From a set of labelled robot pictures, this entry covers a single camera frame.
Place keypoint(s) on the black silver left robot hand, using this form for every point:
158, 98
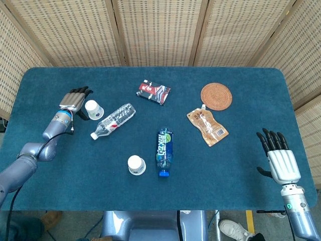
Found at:
71, 100

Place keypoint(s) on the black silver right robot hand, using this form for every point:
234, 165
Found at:
284, 165

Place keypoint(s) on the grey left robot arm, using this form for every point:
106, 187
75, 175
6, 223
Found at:
32, 155

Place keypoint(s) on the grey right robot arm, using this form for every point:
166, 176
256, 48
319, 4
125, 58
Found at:
301, 216

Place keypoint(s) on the woven bamboo screen panel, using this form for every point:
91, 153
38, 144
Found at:
15, 70
311, 140
298, 55
240, 32
160, 32
72, 32

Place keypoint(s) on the clear plastic water bottle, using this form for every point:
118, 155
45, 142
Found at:
114, 120

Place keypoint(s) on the thin black rod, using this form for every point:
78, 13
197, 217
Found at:
268, 212

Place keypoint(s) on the blue fabric table cover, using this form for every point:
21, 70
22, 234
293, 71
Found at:
213, 170

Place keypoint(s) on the white sneaker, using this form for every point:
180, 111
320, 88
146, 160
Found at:
233, 229

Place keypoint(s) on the black red printed box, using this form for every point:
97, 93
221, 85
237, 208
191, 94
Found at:
153, 91

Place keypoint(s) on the white table leg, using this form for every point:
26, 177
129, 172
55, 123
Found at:
218, 216

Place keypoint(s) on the brown spouted drink pouch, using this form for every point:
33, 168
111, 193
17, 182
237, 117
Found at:
206, 125

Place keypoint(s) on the round woven rattan coaster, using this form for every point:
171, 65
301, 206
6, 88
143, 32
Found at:
216, 96

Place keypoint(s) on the blue sports drink bottle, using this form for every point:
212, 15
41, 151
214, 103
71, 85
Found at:
165, 148

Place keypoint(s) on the grey robot torso base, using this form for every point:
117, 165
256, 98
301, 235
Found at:
150, 226

